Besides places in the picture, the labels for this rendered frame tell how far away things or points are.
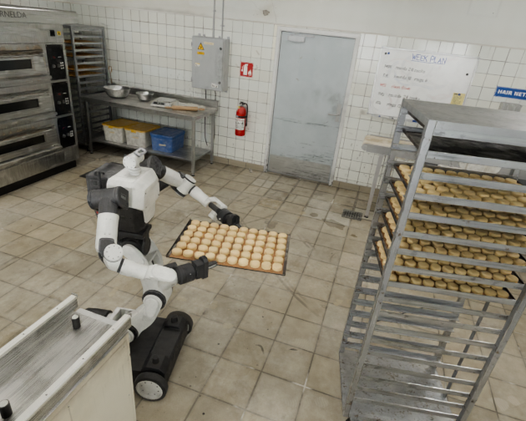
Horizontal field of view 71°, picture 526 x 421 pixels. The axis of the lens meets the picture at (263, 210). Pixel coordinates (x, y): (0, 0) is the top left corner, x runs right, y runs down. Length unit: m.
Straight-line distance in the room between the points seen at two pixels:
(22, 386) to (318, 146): 4.74
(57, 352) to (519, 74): 5.23
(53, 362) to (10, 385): 0.14
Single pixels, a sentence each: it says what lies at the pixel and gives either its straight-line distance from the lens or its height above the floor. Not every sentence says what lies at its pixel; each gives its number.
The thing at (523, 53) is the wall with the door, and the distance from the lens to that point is 5.48.
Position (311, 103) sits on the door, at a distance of 5.52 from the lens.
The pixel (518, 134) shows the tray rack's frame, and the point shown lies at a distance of 1.66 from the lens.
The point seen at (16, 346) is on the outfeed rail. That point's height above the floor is 0.89.
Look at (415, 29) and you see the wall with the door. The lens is 5.32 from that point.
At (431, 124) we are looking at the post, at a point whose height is 1.80.
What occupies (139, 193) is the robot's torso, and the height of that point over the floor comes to 1.28.
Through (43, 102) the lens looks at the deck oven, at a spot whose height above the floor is 0.98.
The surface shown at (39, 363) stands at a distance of 1.76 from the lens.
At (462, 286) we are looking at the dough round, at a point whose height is 1.06.
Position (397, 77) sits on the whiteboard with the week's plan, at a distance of 5.32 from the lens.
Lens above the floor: 2.07
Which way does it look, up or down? 26 degrees down
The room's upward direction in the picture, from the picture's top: 6 degrees clockwise
